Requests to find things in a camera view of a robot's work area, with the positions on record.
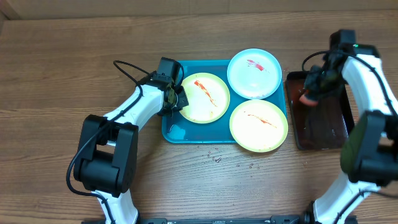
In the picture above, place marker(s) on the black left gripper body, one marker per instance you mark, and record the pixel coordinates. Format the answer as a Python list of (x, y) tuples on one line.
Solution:
[(179, 101)]

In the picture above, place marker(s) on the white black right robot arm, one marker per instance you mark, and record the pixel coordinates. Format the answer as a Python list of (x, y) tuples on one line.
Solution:
[(368, 158)]

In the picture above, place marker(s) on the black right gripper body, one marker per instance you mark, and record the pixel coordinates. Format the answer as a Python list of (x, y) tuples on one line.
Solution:
[(328, 81)]

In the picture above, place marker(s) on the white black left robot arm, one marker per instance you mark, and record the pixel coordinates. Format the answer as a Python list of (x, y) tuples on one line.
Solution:
[(105, 162)]

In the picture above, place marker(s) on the teal plastic tray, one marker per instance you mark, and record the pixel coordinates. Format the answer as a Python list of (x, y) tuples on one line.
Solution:
[(176, 129)]

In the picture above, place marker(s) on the dark brown rectangular tray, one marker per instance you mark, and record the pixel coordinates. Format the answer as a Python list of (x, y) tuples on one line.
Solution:
[(324, 126)]

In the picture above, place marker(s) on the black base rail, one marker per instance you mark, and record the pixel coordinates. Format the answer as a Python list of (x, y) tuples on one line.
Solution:
[(275, 219)]

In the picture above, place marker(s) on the light blue plate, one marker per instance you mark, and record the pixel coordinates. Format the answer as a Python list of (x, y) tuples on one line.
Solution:
[(254, 74)]

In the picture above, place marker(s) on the yellow plate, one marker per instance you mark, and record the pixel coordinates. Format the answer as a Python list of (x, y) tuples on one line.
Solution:
[(208, 98), (258, 126)]

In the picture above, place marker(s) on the red sponge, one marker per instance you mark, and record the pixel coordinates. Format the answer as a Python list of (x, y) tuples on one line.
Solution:
[(307, 99)]

